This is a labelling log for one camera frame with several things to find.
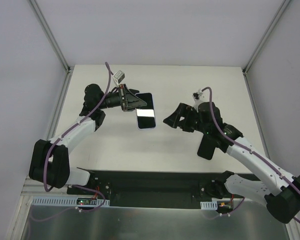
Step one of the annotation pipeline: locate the purple cable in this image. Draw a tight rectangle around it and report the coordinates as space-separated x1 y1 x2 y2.
29 62 115 222
199 86 300 230

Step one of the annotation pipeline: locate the black smartphone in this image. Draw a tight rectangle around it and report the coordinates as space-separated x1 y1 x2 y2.
129 88 140 95
135 92 157 129

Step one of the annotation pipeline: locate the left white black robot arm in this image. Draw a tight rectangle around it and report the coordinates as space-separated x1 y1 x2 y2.
28 83 147 195

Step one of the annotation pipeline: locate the aluminium frame post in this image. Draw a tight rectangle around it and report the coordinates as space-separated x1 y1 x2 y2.
27 0 71 73
242 0 292 75

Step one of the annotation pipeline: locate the front aluminium rail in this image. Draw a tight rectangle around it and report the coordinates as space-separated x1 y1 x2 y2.
21 175 71 196

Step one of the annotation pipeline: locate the left aluminium frame post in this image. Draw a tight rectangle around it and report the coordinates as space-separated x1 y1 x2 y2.
27 0 71 73

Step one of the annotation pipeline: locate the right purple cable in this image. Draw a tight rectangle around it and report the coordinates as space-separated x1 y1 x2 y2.
199 86 300 230

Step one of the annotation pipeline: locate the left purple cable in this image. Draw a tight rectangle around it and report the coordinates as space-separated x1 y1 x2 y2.
29 62 115 222

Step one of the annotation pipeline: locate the right aluminium frame post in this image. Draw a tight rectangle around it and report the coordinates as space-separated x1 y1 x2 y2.
242 0 292 75

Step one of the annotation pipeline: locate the black phone case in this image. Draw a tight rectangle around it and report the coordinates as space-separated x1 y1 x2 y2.
197 135 216 161

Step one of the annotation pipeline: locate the left white cable duct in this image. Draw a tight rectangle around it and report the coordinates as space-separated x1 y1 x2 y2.
32 196 110 208

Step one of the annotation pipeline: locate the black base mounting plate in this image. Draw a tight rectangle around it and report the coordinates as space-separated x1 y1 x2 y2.
67 170 232 209

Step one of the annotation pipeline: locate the lilac phone case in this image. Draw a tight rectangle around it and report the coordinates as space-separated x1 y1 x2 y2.
137 93 158 131

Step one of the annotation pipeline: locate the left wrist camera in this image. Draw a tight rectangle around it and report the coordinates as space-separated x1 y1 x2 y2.
112 70 125 87

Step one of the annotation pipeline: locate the white cable duct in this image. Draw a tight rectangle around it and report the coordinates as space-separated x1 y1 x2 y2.
200 200 218 211
32 196 110 208

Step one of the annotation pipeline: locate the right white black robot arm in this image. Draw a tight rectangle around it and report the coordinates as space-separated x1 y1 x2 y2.
163 102 300 224

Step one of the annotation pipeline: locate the right white cable duct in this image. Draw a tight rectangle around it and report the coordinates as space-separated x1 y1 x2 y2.
200 200 218 211

